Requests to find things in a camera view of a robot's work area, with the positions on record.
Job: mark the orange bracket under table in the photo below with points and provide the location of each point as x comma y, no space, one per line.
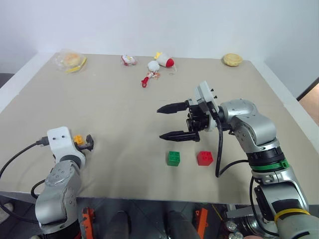
202,220
87,220

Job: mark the green toy brick cube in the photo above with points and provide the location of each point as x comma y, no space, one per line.
174,158

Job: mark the red toy brick cube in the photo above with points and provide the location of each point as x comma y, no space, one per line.
205,158

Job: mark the white red plush toy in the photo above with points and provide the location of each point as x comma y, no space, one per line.
164,59

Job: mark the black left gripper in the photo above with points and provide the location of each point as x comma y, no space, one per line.
79,147

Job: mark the yellow toy brick cube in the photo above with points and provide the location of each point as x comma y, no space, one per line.
78,140

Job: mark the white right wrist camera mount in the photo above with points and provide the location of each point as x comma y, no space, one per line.
205,95

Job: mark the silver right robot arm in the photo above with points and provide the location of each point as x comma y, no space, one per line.
259,129

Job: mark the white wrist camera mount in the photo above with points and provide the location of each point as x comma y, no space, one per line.
205,95
61,143

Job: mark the small packaged white red toy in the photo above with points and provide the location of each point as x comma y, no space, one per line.
128,60

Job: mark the yellow pastry tart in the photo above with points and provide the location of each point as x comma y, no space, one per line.
232,60

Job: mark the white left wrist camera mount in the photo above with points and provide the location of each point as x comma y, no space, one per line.
61,143

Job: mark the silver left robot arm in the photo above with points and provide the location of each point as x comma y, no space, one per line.
57,189

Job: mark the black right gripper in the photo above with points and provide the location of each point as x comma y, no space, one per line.
198,120

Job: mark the dark rounded shape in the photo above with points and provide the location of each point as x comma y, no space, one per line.
122,225

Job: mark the wrapped bun with yellow spoon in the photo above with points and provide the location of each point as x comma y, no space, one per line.
71,61

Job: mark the brown wooden panel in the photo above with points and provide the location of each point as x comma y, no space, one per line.
310,99

